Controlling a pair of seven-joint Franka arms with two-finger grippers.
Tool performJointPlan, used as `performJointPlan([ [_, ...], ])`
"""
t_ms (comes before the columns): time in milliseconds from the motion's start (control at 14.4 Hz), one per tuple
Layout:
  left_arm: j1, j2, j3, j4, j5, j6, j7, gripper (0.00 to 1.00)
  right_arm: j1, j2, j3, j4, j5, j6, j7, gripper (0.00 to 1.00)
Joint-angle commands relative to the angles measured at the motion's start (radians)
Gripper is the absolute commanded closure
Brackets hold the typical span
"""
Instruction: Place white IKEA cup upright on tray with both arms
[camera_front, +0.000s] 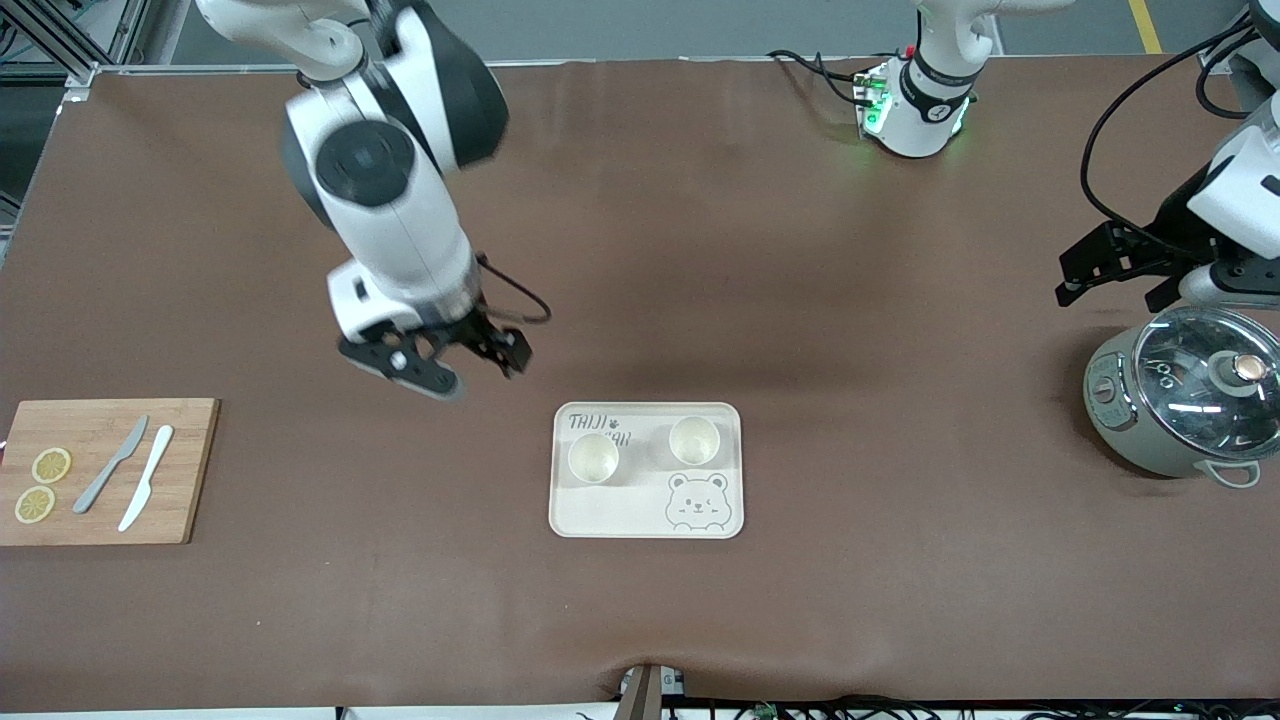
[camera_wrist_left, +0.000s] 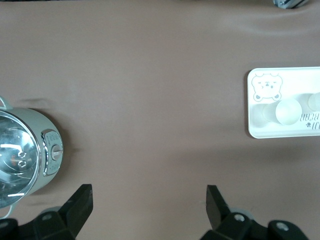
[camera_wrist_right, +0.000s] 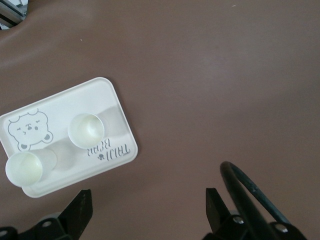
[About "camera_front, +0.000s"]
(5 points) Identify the white plastic cup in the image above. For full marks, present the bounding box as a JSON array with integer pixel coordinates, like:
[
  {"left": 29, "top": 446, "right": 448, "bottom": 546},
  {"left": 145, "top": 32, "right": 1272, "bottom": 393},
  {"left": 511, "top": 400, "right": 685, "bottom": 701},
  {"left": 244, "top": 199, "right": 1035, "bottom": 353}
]
[
  {"left": 566, "top": 432, "right": 622, "bottom": 486},
  {"left": 667, "top": 415, "right": 722, "bottom": 468}
]

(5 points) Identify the cream tray with bear print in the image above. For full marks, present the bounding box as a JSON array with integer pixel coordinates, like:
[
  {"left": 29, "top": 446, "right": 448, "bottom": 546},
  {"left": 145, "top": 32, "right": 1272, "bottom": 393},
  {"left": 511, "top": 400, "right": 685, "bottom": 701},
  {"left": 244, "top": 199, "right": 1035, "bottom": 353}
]
[{"left": 548, "top": 401, "right": 745, "bottom": 540}]

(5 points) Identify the glass pot lid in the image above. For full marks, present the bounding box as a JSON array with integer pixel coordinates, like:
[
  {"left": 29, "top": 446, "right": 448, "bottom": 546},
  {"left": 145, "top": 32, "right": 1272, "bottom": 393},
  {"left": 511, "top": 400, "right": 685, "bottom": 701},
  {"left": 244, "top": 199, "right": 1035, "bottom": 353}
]
[{"left": 1133, "top": 305, "right": 1280, "bottom": 463}]

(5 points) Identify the grey cooking pot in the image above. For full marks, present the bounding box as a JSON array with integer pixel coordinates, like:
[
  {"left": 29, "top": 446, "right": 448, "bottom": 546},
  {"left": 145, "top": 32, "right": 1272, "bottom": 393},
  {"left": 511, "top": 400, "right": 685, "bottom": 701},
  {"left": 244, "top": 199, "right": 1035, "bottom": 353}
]
[{"left": 1083, "top": 305, "right": 1280, "bottom": 489}]

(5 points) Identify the bamboo cutting board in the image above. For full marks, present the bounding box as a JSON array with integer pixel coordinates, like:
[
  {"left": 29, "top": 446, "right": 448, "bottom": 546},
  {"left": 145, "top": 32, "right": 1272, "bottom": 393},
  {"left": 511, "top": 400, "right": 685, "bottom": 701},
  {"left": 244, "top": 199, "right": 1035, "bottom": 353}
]
[{"left": 0, "top": 398, "right": 221, "bottom": 547}]

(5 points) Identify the white plastic knife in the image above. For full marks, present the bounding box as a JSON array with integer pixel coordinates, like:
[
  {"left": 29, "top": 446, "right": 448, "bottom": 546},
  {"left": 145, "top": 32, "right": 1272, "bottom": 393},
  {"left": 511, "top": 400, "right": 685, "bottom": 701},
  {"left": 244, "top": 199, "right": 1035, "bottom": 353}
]
[{"left": 117, "top": 425, "right": 175, "bottom": 533}]

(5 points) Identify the grey plastic knife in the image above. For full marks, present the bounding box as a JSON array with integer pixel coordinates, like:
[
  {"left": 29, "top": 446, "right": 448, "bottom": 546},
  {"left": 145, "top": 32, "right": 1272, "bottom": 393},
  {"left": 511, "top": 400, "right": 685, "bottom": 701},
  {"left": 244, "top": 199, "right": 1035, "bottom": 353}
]
[{"left": 72, "top": 415, "right": 150, "bottom": 515}]

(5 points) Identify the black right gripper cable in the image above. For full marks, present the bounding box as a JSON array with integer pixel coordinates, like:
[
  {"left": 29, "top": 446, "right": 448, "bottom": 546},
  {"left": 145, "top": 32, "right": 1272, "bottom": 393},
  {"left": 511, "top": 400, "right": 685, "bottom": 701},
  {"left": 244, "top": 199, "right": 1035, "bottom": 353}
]
[{"left": 478, "top": 253, "right": 553, "bottom": 326}]

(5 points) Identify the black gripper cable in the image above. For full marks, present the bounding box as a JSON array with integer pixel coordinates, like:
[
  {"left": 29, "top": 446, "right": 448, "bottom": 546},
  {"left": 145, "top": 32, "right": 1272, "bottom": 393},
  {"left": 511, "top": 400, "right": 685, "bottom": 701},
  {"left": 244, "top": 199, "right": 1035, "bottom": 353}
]
[
  {"left": 478, "top": 253, "right": 553, "bottom": 326},
  {"left": 1080, "top": 10, "right": 1261, "bottom": 236}
]

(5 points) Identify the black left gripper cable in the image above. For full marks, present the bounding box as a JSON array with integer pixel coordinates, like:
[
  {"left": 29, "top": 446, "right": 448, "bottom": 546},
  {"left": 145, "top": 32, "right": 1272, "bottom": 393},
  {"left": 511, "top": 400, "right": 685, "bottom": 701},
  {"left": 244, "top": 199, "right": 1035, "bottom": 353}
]
[{"left": 1080, "top": 10, "right": 1261, "bottom": 236}]

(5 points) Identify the black arm base cable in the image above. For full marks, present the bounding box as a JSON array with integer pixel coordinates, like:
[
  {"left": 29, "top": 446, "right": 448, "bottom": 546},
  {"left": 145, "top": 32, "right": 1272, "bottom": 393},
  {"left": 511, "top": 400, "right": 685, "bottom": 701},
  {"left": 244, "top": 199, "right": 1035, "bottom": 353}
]
[{"left": 768, "top": 48, "right": 871, "bottom": 106}]

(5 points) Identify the aluminium frame rail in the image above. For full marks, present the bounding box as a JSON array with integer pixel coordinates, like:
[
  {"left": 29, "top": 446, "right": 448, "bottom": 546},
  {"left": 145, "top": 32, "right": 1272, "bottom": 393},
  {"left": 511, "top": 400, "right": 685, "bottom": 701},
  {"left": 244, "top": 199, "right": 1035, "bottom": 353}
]
[{"left": 0, "top": 0, "right": 151, "bottom": 106}]

